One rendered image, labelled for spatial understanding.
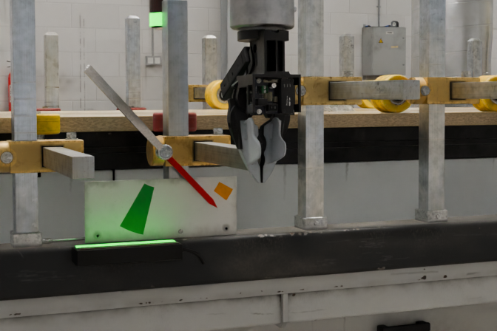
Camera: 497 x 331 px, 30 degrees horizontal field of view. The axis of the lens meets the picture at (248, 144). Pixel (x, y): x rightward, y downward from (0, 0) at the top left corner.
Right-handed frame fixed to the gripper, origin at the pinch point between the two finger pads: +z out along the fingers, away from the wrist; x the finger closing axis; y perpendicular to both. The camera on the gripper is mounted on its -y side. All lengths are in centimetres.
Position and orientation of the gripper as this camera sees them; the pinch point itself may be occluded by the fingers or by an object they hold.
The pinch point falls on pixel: (258, 173)
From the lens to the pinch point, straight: 132.0
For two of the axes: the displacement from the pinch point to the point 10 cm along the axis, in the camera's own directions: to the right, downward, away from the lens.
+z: 0.1, 10.0, 0.2
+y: 3.5, 0.2, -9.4
